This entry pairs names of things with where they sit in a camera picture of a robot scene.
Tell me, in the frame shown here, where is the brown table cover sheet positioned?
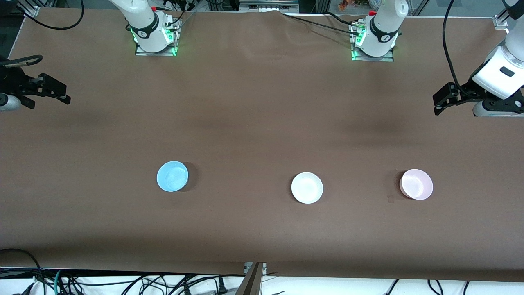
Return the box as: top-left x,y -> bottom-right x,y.
0,7 -> 524,282

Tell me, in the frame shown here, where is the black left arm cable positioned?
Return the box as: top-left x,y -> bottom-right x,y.
442,0 -> 467,91

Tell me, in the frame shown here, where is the blue plastic bowl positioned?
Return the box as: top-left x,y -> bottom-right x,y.
157,161 -> 189,192

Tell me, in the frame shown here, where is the pink plastic bowl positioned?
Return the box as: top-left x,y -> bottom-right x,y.
400,169 -> 434,200

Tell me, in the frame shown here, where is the aluminium frame post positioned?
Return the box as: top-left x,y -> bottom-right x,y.
236,262 -> 262,295

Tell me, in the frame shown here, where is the white plastic bowl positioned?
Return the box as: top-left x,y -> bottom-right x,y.
291,172 -> 323,204

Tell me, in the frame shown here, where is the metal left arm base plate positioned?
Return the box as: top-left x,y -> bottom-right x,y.
351,23 -> 394,62

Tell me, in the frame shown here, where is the black base cable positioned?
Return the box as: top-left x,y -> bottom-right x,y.
280,11 -> 363,37

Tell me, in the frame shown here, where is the grey power strip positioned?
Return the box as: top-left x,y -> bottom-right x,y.
239,0 -> 299,13

